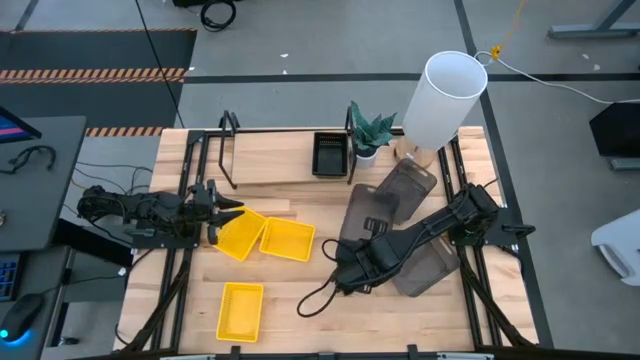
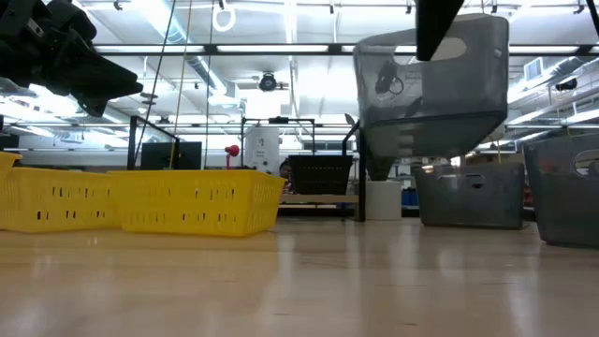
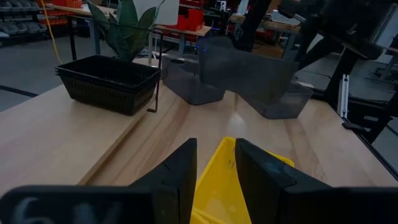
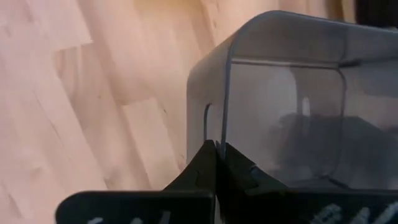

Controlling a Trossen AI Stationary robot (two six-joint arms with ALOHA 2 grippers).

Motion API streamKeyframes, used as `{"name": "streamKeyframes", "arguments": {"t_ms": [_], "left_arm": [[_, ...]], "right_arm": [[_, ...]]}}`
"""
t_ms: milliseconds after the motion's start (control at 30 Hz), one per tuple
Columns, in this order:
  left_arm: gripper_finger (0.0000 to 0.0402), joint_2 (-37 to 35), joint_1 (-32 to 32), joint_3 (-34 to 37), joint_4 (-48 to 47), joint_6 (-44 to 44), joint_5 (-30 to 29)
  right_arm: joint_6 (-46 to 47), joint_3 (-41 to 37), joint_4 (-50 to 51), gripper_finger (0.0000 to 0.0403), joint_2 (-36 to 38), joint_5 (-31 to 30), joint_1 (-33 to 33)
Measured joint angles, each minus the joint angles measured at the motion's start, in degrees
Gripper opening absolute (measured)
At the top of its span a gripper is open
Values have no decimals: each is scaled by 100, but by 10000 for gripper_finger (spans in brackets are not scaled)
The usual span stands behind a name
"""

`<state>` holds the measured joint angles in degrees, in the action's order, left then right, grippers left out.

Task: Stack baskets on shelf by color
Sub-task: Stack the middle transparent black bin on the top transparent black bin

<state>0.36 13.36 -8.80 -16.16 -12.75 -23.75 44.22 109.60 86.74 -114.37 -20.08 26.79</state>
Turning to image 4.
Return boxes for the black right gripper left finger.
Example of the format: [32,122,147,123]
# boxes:
[163,139,218,192]

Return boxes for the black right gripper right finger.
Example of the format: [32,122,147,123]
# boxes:
[216,142,289,196]

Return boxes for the translucent grey plastic bin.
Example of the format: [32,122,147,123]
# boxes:
[185,9,398,191]

